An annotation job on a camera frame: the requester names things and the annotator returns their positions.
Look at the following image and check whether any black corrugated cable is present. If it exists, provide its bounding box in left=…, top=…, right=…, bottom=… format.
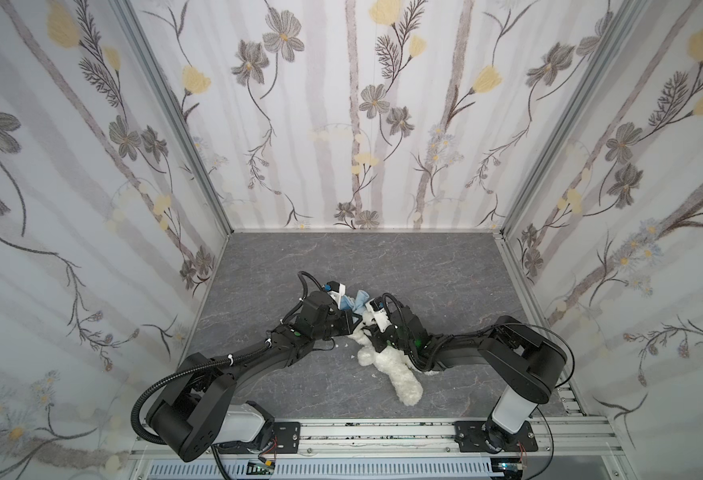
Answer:
left=281, top=270, right=328, bottom=325
left=130, top=353, right=268, bottom=446

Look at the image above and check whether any white slotted cable duct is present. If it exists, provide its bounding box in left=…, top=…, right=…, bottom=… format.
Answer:
left=146, top=458, right=505, bottom=480

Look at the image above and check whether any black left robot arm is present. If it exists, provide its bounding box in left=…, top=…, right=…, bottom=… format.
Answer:
left=130, top=290, right=363, bottom=462

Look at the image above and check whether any black corrugated right cable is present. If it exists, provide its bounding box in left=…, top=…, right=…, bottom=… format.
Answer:
left=281, top=270, right=328, bottom=325

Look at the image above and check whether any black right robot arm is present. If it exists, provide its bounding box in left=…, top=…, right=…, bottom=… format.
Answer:
left=363, top=294, right=567, bottom=435

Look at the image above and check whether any aluminium corner post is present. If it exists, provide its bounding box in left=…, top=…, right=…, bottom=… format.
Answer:
left=109, top=0, right=234, bottom=239
left=499, top=1, right=643, bottom=239

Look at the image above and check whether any aluminium corner post left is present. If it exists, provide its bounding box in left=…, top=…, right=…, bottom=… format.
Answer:
left=109, top=0, right=234, bottom=239

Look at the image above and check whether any aluminium corner post right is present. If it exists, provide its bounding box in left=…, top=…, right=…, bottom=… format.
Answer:
left=499, top=1, right=643, bottom=239

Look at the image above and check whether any light blue fleece hoodie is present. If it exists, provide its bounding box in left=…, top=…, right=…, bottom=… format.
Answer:
left=336, top=290, right=371, bottom=315

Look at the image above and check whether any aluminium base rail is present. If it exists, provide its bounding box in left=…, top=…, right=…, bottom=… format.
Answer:
left=128, top=418, right=623, bottom=460

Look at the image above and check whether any white plush teddy bear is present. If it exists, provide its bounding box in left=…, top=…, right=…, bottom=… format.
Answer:
left=349, top=312, right=423, bottom=406

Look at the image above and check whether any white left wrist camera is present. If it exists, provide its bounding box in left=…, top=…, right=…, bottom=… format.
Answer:
left=322, top=281, right=348, bottom=309

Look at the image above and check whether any black corrugated left cable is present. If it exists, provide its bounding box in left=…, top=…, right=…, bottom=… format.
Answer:
left=130, top=353, right=268, bottom=446

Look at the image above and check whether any black mounting plate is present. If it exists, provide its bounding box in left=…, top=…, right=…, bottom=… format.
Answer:
left=453, top=420, right=539, bottom=454
left=249, top=421, right=301, bottom=455

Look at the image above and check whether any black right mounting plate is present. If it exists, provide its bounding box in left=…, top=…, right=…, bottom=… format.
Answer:
left=453, top=420, right=539, bottom=454

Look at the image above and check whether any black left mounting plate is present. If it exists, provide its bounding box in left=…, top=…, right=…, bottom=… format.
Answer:
left=249, top=421, right=301, bottom=455

